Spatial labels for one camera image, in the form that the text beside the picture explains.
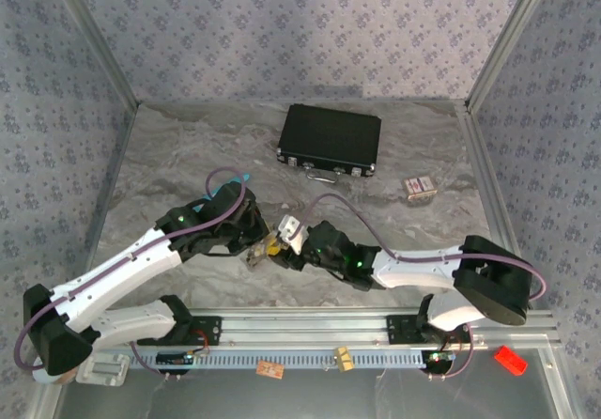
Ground red plastic block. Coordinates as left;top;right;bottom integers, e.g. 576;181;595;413
493;345;530;376

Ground aluminium frame post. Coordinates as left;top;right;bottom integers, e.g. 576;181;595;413
463;0;558;113

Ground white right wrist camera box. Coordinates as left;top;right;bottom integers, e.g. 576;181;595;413
276;214;310;255

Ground grey slotted cable duct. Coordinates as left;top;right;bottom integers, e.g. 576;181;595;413
129;347;429;371

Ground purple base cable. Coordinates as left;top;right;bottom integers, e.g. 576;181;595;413
130;341;170;382
429;324;474;381

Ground teal plastic cylinder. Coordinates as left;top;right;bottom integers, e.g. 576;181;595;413
201;171;254;204

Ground aluminium frame side rail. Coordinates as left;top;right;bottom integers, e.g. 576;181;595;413
454;101;578;419
41;103;140;419

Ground metal keys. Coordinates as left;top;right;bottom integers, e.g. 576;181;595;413
243;242;271;270

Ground white metal clamp bracket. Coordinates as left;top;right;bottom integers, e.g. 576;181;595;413
74;352;131;386

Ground playing card box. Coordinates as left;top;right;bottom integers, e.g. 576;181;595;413
401;174;439;203

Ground small orange printed tag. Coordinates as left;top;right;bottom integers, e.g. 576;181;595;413
255;360;285;380

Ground small tan box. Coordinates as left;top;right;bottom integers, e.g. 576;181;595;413
331;346;356;373

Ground black ribbed carry case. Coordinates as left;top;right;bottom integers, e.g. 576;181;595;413
275;103;381;186

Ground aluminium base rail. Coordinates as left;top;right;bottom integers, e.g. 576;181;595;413
191;306;562;350

